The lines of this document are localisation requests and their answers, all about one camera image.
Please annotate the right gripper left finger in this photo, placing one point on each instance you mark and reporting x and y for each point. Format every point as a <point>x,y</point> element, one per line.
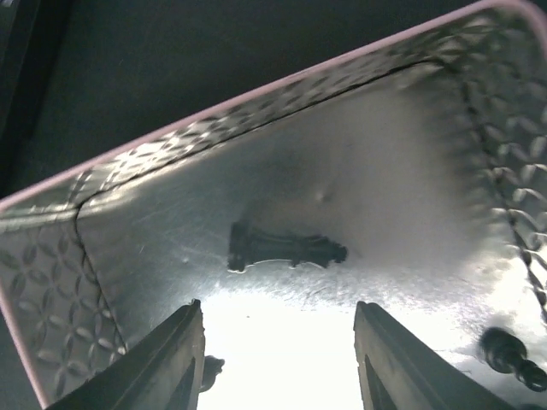
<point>163,371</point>

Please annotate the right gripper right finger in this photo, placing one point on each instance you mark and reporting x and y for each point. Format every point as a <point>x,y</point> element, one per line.
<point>398,371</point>

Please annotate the pink metal tin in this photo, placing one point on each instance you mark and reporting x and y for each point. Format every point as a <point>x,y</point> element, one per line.
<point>424,154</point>

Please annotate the black chess piece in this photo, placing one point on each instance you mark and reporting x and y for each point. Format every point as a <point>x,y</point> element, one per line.
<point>507,354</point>
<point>212,367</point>
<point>249,245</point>

